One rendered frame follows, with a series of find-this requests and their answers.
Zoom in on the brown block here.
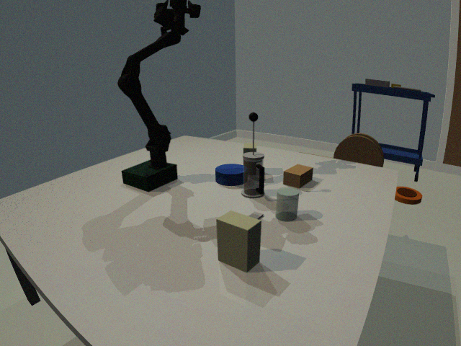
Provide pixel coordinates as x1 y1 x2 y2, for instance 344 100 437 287
283 164 313 188

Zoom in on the french press coffee maker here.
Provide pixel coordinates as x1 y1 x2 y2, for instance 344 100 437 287
241 112 265 198

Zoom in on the grey flat bar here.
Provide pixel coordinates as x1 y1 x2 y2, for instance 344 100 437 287
250 211 263 220

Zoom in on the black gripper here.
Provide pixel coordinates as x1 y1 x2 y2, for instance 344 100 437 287
156 0 201 18

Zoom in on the blue short cylinder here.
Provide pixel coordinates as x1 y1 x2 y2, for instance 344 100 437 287
215 164 243 186

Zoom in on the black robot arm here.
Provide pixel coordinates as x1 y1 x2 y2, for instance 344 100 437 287
117 0 189 169

